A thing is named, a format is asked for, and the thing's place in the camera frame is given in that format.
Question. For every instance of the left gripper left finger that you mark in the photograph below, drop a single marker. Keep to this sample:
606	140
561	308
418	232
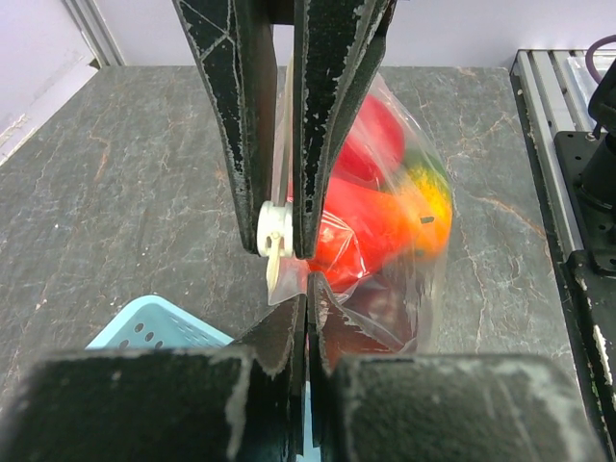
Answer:
242	402

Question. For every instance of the clear polka dot zip bag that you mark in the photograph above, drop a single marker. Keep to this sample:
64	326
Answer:
404	270

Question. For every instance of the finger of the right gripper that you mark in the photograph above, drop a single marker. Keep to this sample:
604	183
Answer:
339	46
232	46

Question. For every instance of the green orange fake mango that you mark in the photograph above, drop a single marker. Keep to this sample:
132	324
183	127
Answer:
424	184

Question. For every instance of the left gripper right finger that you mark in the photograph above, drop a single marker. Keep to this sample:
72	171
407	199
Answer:
368	405

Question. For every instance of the aluminium frame rail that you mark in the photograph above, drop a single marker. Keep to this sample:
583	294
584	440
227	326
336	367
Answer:
574	142

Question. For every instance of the light blue plastic basket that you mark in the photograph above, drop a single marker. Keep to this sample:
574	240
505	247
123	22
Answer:
153	322

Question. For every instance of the dark purple fake fruit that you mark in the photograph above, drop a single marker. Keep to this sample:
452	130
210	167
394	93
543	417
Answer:
396	317

